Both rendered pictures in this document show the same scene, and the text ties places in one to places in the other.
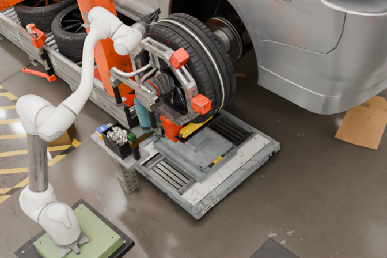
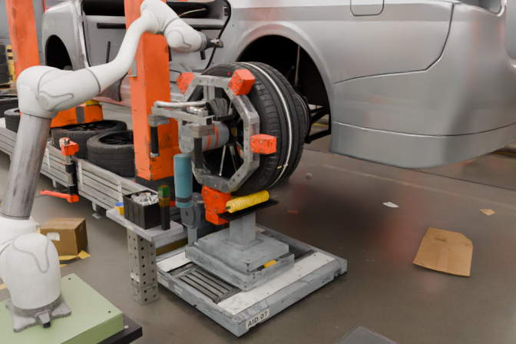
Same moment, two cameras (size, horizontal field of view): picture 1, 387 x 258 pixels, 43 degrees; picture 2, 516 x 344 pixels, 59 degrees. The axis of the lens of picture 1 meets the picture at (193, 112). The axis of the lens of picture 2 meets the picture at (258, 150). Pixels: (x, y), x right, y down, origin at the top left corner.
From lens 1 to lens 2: 1.39 m
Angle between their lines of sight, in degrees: 28
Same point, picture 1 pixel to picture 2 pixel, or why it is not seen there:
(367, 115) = (446, 247)
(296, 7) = (388, 18)
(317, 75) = (413, 105)
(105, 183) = (110, 294)
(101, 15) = (157, 3)
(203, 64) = (269, 95)
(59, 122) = (73, 81)
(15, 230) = not seen: outside the picture
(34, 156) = (21, 153)
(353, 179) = (448, 304)
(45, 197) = (19, 227)
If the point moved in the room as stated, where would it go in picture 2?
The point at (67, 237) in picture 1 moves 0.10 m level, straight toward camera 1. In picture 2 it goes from (34, 289) to (40, 304)
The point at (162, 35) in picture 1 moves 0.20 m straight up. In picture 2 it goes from (222, 68) to (221, 24)
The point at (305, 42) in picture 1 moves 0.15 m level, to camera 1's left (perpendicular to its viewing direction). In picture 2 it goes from (398, 63) to (364, 63)
